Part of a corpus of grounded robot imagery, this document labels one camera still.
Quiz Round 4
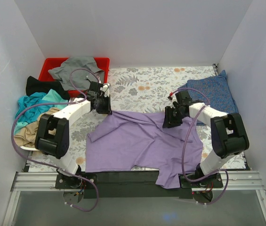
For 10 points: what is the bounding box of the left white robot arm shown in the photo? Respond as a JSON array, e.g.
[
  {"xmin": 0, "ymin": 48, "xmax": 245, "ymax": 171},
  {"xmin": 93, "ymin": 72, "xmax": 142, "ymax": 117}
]
[{"xmin": 34, "ymin": 81, "xmax": 112, "ymax": 188}]

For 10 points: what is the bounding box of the blue checkered folded shirt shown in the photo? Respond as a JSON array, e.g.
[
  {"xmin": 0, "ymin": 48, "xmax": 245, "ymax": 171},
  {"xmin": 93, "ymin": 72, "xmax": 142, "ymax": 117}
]
[{"xmin": 181, "ymin": 70, "xmax": 238, "ymax": 114}]

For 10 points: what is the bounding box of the red plastic bin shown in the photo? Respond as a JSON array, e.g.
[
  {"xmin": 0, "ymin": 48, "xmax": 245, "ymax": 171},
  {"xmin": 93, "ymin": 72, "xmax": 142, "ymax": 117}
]
[{"xmin": 39, "ymin": 57, "xmax": 110, "ymax": 97}]

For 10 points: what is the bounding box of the black shirt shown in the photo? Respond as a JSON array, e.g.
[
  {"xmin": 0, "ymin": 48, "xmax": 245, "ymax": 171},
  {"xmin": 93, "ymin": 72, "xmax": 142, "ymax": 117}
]
[{"xmin": 25, "ymin": 76, "xmax": 70, "ymax": 100}]

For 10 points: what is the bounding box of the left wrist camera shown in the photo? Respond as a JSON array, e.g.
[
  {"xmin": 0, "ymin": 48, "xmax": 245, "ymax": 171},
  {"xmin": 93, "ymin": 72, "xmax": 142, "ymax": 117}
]
[{"xmin": 100, "ymin": 83, "xmax": 111, "ymax": 97}]

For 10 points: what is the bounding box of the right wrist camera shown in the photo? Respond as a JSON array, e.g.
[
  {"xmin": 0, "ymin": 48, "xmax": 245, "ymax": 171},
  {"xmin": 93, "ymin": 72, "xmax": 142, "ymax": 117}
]
[{"xmin": 168, "ymin": 93, "xmax": 177, "ymax": 108}]

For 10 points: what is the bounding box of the aluminium frame rail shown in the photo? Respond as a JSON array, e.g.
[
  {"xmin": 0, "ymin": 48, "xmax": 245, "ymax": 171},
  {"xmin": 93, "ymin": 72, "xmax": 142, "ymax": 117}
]
[{"xmin": 3, "ymin": 170, "xmax": 266, "ymax": 226}]

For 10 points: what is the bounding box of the floral table mat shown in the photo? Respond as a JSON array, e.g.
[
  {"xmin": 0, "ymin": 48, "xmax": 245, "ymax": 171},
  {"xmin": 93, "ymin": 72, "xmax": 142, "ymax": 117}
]
[{"xmin": 28, "ymin": 65, "xmax": 245, "ymax": 172}]

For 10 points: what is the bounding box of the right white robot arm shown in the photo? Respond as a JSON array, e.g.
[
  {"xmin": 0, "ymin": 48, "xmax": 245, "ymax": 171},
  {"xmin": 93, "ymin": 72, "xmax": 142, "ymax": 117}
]
[{"xmin": 163, "ymin": 88, "xmax": 250, "ymax": 187}]

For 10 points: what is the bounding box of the teal shirt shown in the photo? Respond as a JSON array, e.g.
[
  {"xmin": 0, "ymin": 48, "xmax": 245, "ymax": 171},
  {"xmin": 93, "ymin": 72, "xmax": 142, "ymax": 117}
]
[{"xmin": 14, "ymin": 89, "xmax": 68, "ymax": 134}]

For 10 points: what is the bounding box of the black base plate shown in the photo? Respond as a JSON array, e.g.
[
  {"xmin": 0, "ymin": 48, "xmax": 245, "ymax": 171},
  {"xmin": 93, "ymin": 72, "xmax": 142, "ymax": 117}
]
[{"xmin": 55, "ymin": 170, "xmax": 223, "ymax": 200}]

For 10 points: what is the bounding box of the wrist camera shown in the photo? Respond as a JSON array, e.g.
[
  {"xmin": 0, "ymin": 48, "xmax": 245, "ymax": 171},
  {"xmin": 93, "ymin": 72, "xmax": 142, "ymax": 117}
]
[
  {"xmin": 100, "ymin": 83, "xmax": 111, "ymax": 97},
  {"xmin": 168, "ymin": 93, "xmax": 177, "ymax": 108}
]

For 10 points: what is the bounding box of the grey collared shirt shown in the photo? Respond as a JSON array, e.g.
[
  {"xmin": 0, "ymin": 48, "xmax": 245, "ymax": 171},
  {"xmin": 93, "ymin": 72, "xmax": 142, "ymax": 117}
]
[{"xmin": 48, "ymin": 56, "xmax": 105, "ymax": 91}]

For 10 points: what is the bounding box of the purple t shirt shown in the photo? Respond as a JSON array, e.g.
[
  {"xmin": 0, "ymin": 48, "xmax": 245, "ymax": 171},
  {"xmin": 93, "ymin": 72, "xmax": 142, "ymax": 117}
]
[{"xmin": 85, "ymin": 111, "xmax": 203, "ymax": 189}]

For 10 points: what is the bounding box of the white oval basket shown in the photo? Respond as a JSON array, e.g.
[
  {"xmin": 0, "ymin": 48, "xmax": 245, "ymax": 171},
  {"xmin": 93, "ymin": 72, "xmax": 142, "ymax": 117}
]
[{"xmin": 19, "ymin": 97, "xmax": 77, "ymax": 151}]

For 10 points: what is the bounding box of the beige shirt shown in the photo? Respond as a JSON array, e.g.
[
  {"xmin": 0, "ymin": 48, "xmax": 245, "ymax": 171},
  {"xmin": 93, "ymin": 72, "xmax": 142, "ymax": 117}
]
[{"xmin": 14, "ymin": 107, "xmax": 61, "ymax": 148}]

